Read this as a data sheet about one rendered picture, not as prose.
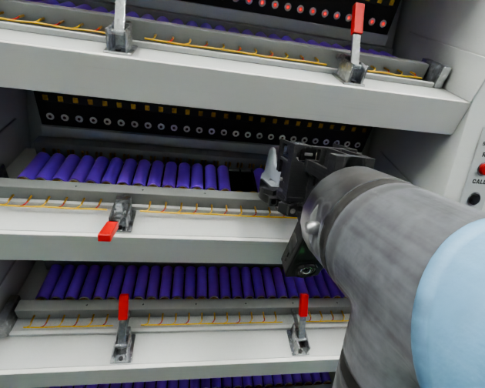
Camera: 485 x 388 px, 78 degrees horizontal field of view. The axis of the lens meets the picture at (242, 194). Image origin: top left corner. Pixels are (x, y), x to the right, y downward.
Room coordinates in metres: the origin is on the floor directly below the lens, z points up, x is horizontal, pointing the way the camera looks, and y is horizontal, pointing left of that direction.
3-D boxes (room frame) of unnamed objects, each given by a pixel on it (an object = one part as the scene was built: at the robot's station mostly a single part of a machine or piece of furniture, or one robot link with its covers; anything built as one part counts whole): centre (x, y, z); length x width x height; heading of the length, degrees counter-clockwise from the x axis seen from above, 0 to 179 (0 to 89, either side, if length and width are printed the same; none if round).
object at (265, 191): (0.37, -0.04, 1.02); 0.09 x 0.05 x 0.02; 19
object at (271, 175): (0.41, -0.04, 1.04); 0.09 x 0.03 x 0.06; 19
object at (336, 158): (0.31, -0.08, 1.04); 0.12 x 0.08 x 0.09; 11
